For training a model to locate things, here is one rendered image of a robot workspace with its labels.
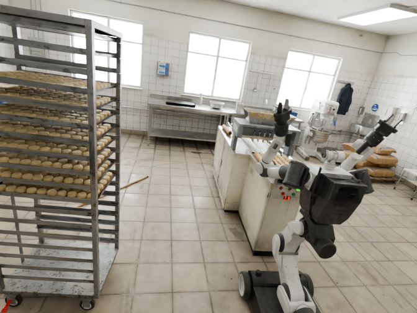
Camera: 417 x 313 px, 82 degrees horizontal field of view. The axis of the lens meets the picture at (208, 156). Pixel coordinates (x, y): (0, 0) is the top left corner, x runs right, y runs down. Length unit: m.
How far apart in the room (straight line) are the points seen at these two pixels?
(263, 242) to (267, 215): 0.31
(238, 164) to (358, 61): 5.08
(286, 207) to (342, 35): 5.20
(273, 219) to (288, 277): 0.59
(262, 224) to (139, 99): 4.16
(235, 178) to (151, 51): 3.62
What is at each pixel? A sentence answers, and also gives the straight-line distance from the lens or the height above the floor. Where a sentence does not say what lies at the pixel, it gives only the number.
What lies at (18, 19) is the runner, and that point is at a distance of 1.48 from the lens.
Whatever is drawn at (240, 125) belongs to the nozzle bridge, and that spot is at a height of 1.16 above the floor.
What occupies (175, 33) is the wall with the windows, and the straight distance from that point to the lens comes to 5.61.
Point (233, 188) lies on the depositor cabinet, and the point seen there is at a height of 0.39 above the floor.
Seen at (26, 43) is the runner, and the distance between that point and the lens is 1.46.
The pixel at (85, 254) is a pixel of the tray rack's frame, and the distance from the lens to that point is 2.31.
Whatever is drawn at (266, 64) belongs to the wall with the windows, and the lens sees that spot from 6.01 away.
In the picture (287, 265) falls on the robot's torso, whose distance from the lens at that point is 2.02.
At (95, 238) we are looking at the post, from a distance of 1.69.
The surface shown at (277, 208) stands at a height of 0.58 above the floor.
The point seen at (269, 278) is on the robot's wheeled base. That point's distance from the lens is 2.21.
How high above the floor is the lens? 1.70
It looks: 20 degrees down
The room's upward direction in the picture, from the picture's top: 9 degrees clockwise
